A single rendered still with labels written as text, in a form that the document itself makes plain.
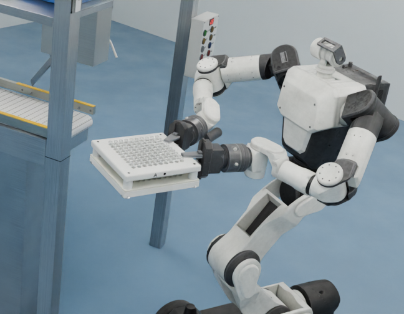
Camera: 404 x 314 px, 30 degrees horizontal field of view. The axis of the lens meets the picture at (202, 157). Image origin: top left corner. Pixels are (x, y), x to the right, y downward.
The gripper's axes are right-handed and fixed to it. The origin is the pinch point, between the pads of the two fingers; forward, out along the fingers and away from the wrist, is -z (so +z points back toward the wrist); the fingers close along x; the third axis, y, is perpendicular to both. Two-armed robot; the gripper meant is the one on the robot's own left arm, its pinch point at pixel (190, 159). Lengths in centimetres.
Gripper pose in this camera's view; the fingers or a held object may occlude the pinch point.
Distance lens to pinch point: 226.1
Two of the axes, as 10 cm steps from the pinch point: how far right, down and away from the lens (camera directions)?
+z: 9.1, -0.3, 4.2
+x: -1.6, 9.0, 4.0
